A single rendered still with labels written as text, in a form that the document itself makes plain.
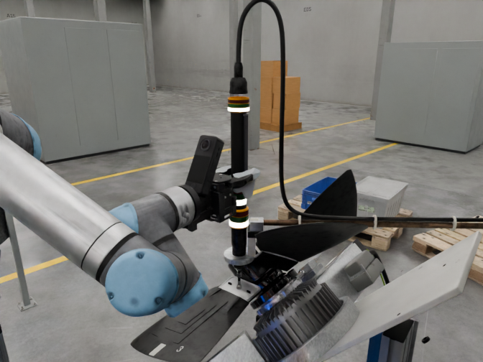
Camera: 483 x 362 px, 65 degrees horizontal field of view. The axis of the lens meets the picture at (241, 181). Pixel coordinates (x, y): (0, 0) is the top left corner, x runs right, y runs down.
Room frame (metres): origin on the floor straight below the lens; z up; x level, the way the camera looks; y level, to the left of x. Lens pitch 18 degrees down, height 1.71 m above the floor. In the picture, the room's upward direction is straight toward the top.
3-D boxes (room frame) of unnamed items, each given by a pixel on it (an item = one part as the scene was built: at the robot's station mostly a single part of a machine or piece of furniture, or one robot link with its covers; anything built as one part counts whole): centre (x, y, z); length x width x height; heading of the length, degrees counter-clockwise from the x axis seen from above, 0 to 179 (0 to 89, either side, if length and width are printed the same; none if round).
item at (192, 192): (0.69, 0.07, 1.45); 0.12 x 0.08 x 0.09; 143
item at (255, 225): (0.78, 0.00, 1.32); 0.09 x 0.07 x 0.10; 88
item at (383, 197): (3.57, -1.37, 0.31); 0.60 x 0.42 x 0.33; 141
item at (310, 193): (3.88, -0.97, 0.25); 0.60 x 0.41 x 0.22; 141
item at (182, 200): (0.62, 0.12, 1.45); 0.08 x 0.05 x 0.08; 53
